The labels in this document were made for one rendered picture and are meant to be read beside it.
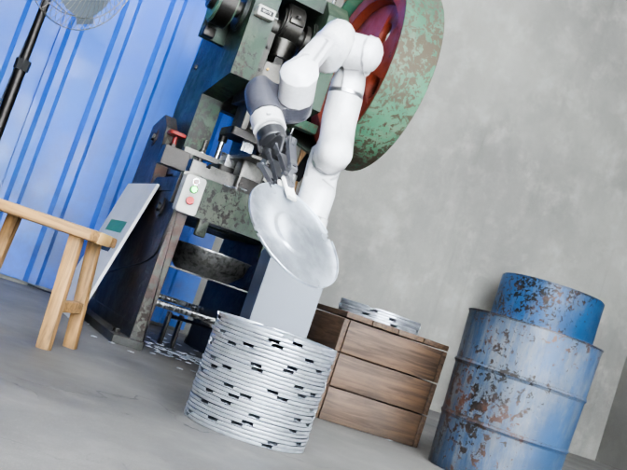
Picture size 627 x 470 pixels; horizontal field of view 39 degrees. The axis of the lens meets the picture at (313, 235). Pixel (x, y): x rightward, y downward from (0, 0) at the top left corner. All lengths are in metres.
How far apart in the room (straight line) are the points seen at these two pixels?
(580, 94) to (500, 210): 0.93
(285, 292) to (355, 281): 2.41
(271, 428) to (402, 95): 1.74
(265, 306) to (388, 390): 0.56
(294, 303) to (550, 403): 0.78
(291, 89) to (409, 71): 1.12
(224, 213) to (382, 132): 0.69
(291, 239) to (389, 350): 0.94
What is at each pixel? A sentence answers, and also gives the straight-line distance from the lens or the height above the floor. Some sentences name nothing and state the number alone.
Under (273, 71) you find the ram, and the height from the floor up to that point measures 1.14.
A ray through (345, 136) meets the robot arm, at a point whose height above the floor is 0.84.
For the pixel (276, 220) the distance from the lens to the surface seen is 2.06.
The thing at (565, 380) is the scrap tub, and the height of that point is 0.36.
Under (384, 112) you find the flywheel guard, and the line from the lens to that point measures 3.38.
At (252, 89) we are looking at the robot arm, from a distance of 2.38.
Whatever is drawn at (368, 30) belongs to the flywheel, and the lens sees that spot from 3.87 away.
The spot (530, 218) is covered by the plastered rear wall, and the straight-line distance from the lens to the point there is 5.63.
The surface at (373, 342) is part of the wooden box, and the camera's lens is 2.88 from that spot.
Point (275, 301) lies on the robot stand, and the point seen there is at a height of 0.31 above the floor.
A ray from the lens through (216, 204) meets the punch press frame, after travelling 3.22.
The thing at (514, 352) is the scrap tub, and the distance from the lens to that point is 2.63.
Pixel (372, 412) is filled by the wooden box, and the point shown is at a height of 0.07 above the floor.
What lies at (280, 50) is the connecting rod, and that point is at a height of 1.24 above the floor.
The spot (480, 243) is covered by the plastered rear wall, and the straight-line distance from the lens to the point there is 5.42.
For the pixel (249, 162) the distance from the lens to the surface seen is 3.32.
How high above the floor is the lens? 0.30
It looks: 5 degrees up
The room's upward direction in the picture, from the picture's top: 19 degrees clockwise
